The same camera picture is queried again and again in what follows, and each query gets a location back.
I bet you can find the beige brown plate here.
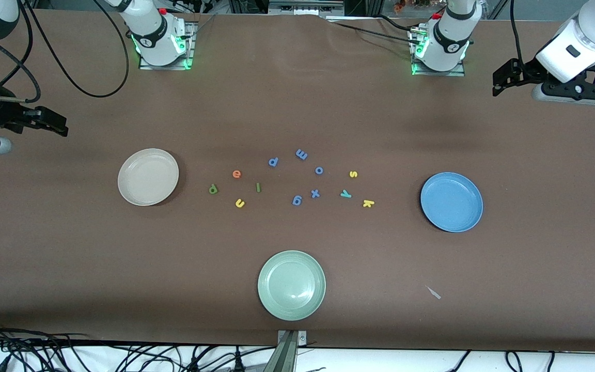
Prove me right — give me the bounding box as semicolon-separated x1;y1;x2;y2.
117;148;180;207

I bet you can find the small orange object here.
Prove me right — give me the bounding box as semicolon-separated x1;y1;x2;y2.
395;0;432;12

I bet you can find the blue plate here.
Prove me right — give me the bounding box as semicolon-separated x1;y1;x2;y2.
420;172;483;233

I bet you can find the brown table cover sheet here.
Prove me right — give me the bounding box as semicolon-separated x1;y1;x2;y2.
0;9;595;353

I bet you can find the pale green plate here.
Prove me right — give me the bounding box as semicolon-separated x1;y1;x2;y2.
257;250;326;321

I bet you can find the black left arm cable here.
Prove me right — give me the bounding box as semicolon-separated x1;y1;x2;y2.
507;0;528;65

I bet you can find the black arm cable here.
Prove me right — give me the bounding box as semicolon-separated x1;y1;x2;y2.
0;0;130;104
507;0;528;65

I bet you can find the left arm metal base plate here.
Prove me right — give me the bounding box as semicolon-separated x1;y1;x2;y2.
410;28;466;77

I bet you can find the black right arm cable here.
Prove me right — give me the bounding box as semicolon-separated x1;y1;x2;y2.
0;0;130;104

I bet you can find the black base cable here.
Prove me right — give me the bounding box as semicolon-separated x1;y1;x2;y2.
328;19;419;45

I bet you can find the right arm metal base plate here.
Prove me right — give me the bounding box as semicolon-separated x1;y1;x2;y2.
138;21;196;71

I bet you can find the aluminium frame bar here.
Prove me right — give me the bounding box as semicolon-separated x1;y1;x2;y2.
268;0;346;16

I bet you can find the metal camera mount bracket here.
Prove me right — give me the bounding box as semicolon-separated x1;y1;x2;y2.
263;330;308;372

